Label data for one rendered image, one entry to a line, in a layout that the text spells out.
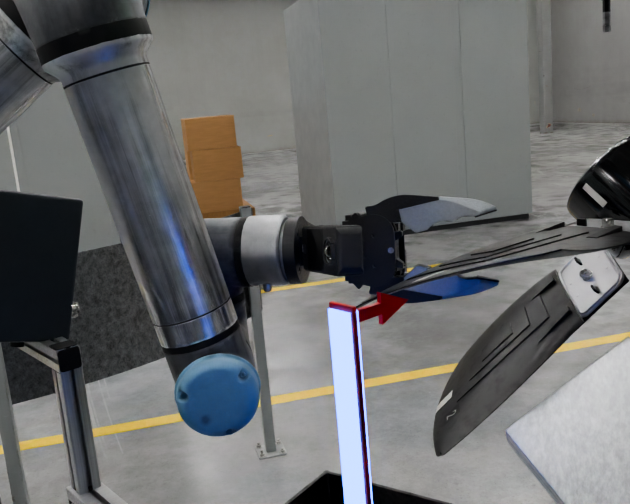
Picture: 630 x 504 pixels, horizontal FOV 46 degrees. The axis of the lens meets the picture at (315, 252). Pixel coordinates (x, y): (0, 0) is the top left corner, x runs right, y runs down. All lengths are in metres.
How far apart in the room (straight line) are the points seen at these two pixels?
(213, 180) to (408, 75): 2.83
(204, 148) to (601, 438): 8.02
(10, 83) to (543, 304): 0.62
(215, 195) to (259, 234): 7.92
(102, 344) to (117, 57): 1.78
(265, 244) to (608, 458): 0.38
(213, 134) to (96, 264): 6.39
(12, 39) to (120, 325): 1.68
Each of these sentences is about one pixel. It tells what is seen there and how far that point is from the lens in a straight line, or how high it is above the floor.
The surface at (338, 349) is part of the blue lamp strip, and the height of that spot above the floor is 1.16.
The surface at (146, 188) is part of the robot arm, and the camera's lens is 0.64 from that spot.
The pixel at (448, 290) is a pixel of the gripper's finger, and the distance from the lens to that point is 0.73.
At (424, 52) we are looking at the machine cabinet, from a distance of 7.00.
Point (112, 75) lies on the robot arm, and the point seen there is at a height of 1.36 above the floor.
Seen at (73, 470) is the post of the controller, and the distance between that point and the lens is 1.04.
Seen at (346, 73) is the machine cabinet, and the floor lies 1.52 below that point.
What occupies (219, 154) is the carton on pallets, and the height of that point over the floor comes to 0.80.
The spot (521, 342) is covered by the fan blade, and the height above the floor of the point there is 1.04.
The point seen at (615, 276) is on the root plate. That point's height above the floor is 1.12.
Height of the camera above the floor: 1.33
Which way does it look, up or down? 12 degrees down
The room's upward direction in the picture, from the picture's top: 5 degrees counter-clockwise
